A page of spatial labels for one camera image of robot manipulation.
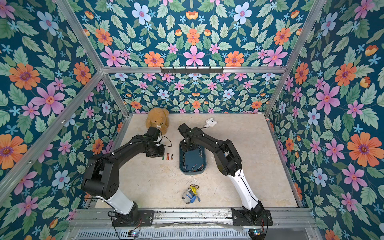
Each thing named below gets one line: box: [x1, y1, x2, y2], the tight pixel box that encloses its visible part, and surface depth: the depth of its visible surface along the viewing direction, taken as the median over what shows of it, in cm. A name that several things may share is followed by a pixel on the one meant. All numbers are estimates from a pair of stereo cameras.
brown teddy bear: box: [145, 107, 169, 135], surface depth 97 cm
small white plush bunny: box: [204, 117, 218, 128], surface depth 113 cm
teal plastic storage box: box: [179, 143, 207, 175], surface depth 93 cm
